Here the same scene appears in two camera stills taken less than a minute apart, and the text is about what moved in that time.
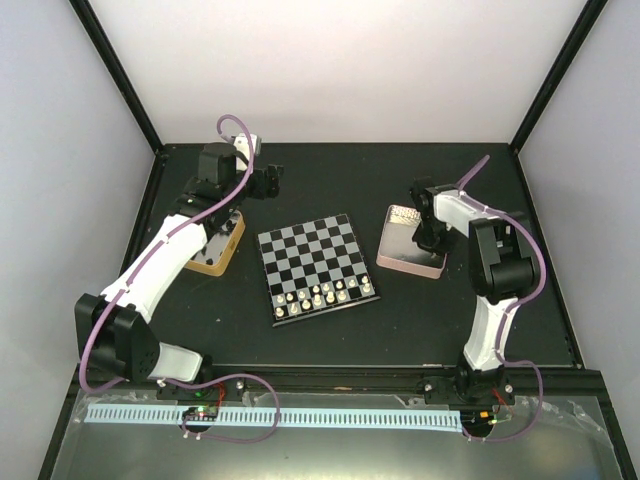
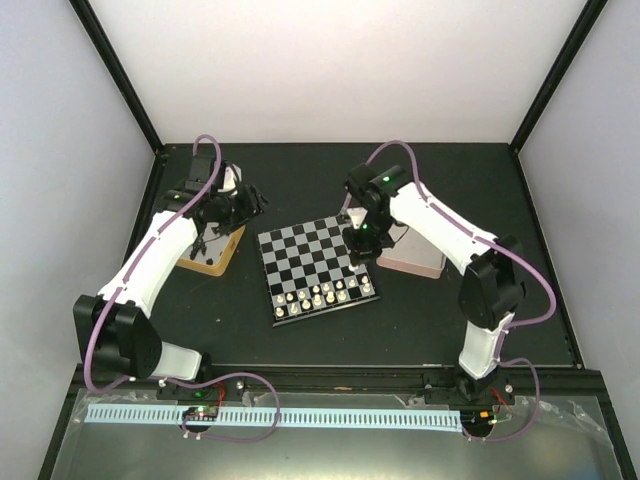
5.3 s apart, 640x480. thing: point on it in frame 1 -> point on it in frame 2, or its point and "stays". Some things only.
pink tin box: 397,248 stays
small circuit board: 201,413 stays
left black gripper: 268,188 -> 252,207
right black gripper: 438,249 -> 362,253
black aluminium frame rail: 419,383 stays
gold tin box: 219,248 stays
